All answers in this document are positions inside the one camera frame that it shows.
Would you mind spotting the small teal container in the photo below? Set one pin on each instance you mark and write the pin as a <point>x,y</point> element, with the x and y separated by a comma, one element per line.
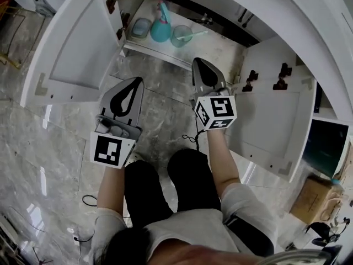
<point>336,181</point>

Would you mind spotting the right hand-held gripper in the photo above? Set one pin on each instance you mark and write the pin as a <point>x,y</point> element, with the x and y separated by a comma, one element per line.
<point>220,109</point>

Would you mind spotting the clear glass cup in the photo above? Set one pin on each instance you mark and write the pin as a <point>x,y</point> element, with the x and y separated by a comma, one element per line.
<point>179,39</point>

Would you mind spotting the person's grey t-shirt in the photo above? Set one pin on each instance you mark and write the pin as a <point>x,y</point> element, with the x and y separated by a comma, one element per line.
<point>193,225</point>

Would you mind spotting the teal translucent bottle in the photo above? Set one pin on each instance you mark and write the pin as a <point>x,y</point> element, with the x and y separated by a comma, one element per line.
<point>160,29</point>

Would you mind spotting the dark door hinge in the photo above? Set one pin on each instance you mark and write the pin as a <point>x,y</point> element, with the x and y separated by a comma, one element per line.
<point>113,2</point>
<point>282,77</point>
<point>123,26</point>
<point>250,80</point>

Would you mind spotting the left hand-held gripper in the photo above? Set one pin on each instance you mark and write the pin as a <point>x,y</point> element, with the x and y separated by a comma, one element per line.
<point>107,150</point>

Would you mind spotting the person's white left shoe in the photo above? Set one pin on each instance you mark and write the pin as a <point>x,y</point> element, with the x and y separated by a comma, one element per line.
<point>135,159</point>

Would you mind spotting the white bathroom vanity cabinet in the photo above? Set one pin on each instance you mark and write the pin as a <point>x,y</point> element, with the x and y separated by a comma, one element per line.
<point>215,48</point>

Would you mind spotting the shiny metal rim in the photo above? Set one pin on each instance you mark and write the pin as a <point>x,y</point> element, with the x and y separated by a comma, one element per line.
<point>298,257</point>

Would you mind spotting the white vanity sink cabinet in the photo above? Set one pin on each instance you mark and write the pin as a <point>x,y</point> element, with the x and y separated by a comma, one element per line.
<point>317,37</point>

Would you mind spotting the white cabinet door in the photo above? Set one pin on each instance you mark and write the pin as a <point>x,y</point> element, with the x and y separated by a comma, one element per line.
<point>273,126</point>
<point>77,43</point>

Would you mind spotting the brown cardboard box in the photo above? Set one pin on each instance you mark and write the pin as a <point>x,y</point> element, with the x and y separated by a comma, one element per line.
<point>311,200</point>
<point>348,161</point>

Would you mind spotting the clear soap dish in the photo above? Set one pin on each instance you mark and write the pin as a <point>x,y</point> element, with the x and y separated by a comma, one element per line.
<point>140,28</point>

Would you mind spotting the black equipment pile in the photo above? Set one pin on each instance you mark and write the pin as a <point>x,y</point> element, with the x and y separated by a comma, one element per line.
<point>328,232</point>

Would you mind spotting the person's left forearm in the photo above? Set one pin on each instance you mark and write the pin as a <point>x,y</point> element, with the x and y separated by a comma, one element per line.
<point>110,186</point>

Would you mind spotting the person's black trousers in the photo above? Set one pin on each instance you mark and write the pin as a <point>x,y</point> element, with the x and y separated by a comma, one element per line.
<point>193,181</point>

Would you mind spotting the black waist bag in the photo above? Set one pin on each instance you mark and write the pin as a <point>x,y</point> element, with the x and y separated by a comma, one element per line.
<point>253,236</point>

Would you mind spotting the person's right forearm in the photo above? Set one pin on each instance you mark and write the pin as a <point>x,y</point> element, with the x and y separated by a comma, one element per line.
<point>223,161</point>

